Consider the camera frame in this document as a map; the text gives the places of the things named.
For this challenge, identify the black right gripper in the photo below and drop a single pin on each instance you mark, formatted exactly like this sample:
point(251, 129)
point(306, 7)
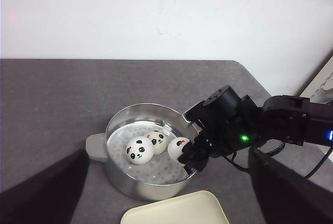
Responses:
point(227, 124)

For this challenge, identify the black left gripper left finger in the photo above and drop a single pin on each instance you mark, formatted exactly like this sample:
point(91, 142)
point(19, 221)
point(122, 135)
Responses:
point(50, 196)

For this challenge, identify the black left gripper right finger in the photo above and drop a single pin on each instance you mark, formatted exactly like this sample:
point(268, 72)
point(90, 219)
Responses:
point(284, 196)

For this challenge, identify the panda bun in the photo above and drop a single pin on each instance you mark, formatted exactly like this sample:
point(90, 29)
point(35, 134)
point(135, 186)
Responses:
point(158, 140)
point(139, 150)
point(175, 147)

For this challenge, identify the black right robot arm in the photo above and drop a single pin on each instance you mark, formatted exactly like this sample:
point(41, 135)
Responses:
point(289, 119)

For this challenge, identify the beige rectangular plastic tray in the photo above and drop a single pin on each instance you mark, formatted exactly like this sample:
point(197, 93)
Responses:
point(201, 207)

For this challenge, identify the stainless steel steamer pot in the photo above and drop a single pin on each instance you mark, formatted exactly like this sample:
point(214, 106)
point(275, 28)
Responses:
point(159, 179)

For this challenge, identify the white board at wall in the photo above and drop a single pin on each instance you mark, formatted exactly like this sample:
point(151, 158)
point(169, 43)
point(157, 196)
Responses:
point(319, 86)

